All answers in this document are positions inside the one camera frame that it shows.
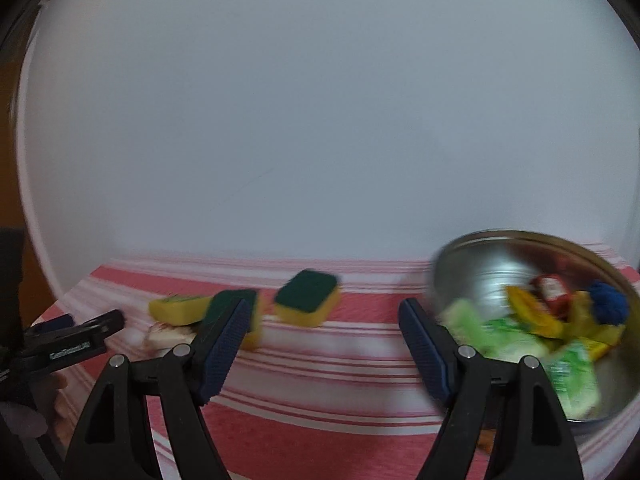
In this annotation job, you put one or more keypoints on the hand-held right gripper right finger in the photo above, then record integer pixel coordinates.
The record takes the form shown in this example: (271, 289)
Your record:
(425, 345)

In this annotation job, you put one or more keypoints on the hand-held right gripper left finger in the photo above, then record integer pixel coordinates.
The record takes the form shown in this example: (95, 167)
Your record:
(225, 345)

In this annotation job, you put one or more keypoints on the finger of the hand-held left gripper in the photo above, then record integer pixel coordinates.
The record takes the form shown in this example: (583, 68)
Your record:
(75, 345)
(55, 321)

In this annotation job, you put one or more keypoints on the large green tissue pack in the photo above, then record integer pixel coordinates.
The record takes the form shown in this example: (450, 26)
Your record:
(510, 342)

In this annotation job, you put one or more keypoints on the round metal bowl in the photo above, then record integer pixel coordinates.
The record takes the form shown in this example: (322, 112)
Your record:
(480, 270)

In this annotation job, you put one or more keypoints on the small green tissue pack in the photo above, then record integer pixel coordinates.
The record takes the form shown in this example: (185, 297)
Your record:
(572, 372)

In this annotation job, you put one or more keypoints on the yellow printed packet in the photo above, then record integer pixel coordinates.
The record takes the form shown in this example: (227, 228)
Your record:
(597, 340)

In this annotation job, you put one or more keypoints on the blue scouring ball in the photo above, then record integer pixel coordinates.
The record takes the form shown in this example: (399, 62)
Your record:
(607, 302)

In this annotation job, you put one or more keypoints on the yellow sponge with green top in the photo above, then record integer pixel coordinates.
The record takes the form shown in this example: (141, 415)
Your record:
(222, 302)
(175, 310)
(305, 290)

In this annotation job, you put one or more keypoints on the white snack packet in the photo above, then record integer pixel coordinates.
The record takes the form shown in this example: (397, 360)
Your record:
(165, 337)

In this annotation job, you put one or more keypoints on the red white striped tablecloth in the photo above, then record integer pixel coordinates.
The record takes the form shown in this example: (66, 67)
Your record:
(325, 360)

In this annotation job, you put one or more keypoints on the red snack packet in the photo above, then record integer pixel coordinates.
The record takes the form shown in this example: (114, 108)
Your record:
(550, 290)

